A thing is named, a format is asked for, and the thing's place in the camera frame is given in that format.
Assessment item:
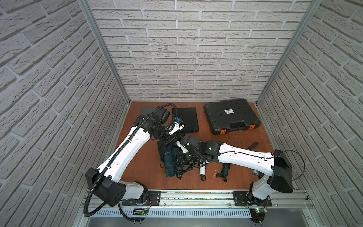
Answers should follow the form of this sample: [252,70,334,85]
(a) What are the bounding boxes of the black fabric pouch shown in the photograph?
[177,107,199,133]

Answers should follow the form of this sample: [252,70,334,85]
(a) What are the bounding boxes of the small black adapter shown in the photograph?
[252,170,260,176]

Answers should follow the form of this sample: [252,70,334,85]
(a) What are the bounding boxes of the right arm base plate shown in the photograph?
[232,191,272,207]

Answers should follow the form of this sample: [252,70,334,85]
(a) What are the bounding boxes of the grey fabric pouch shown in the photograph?
[140,107,157,117]

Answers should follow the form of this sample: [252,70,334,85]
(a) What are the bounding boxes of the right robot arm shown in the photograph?
[175,138,294,206]

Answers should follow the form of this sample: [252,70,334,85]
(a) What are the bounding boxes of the aluminium rail frame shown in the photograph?
[79,188,315,219]

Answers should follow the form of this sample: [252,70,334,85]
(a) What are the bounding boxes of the white hair dryer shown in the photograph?
[199,166,206,182]

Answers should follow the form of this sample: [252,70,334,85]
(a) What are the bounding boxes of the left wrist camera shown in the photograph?
[166,118,184,135]

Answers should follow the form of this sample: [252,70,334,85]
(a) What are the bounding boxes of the black printed drawstring pouch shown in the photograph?
[157,142,181,168]

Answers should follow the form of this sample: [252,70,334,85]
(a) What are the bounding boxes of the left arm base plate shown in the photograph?
[122,190,161,206]

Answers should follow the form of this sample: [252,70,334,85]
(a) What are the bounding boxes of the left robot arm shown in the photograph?
[83,104,184,217]

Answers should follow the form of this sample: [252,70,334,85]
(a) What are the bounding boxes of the black plastic tool case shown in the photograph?
[204,98,261,135]

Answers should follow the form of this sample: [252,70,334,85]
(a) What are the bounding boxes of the dark green hair dryer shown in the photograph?
[214,163,231,182]
[163,147,193,180]

